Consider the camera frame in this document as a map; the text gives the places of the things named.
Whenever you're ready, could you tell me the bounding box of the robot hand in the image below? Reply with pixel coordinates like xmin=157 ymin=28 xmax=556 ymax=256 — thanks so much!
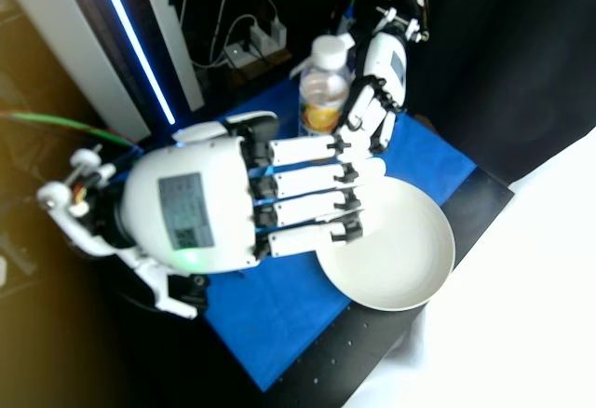
xmin=118 ymin=110 xmax=365 ymax=275
xmin=334 ymin=30 xmax=409 ymax=156

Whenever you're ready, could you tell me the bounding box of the orange juice plastic bottle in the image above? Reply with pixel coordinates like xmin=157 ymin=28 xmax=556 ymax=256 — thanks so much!
xmin=297 ymin=34 xmax=355 ymax=138

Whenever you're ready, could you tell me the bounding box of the white round plate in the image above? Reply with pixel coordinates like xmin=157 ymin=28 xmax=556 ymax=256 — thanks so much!
xmin=314 ymin=177 xmax=456 ymax=312

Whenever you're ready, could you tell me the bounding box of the black curtain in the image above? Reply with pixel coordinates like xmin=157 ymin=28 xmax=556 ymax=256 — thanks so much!
xmin=409 ymin=0 xmax=596 ymax=181

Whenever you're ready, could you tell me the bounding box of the white power strip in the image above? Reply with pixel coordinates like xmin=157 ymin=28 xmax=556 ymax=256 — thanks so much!
xmin=223 ymin=16 xmax=289 ymax=68

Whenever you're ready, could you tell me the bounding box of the blue table cloth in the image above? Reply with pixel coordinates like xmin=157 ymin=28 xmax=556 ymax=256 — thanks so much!
xmin=111 ymin=76 xmax=479 ymax=393

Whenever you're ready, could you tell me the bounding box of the white pillar with blue light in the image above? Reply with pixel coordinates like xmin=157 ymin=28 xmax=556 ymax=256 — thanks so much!
xmin=0 ymin=0 xmax=206 ymax=144

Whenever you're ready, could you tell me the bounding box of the white backdrop sheet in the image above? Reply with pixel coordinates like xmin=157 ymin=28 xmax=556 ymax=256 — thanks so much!
xmin=344 ymin=132 xmax=596 ymax=408

